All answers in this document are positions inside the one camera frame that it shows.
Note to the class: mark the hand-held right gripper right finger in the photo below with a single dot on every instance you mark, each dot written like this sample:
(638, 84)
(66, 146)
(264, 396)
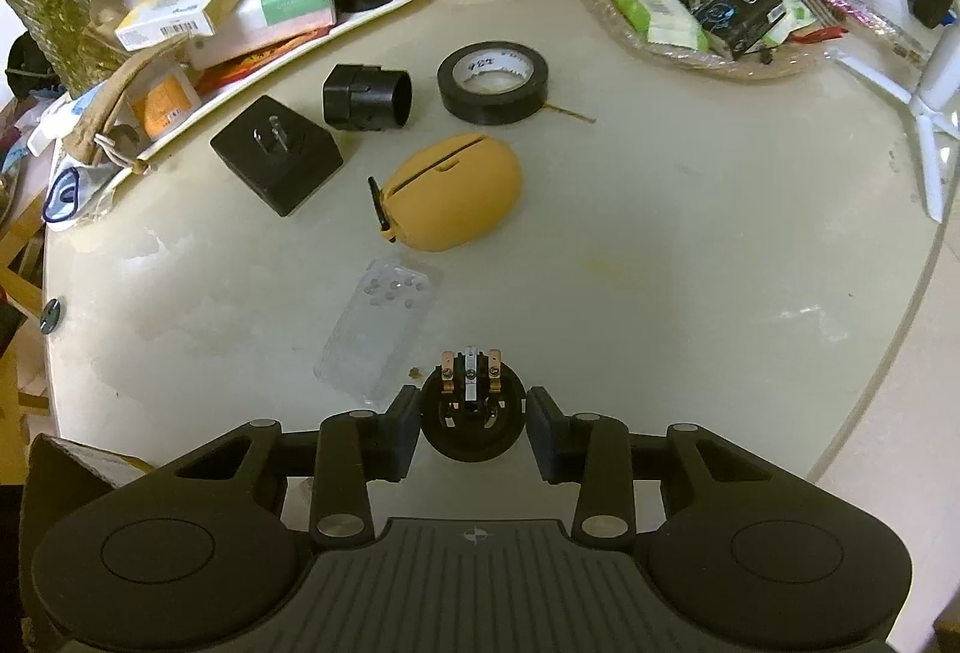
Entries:
(541, 432)

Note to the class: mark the small black printed box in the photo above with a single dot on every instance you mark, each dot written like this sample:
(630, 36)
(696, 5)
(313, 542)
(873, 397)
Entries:
(739, 19)

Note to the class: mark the white gimbal tripod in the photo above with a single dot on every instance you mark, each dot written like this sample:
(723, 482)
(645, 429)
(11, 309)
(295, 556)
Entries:
(930, 120)

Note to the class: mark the black round socket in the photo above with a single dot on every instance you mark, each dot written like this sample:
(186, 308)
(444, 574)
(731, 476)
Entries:
(471, 439)

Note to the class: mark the yellow egg-shaped case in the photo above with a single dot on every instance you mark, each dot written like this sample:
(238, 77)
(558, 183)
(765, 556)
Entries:
(457, 195)

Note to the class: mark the green wet wipes pack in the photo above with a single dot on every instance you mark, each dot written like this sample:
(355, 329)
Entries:
(652, 11)

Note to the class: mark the orange packet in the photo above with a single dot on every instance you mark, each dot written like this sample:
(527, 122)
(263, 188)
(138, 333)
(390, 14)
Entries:
(165, 105)

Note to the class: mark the black electrical tape roll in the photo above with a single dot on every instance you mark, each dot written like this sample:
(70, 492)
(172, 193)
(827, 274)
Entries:
(454, 94)

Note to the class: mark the black plastic pipe adapter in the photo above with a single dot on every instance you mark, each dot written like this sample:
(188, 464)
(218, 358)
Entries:
(352, 98)

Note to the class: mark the clear plastic case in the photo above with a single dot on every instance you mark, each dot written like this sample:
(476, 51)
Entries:
(375, 338)

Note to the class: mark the small round disc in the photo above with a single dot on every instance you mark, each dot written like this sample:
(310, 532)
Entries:
(51, 315)

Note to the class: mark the clear glass bowl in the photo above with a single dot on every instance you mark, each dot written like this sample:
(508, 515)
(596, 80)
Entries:
(795, 60)

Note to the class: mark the red flat packet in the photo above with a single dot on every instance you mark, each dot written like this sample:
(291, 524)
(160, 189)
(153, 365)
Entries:
(255, 60)

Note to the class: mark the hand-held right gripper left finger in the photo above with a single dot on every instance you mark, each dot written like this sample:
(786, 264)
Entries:
(409, 432)

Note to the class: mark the black power adapter plug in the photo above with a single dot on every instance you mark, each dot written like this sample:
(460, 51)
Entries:
(300, 165)

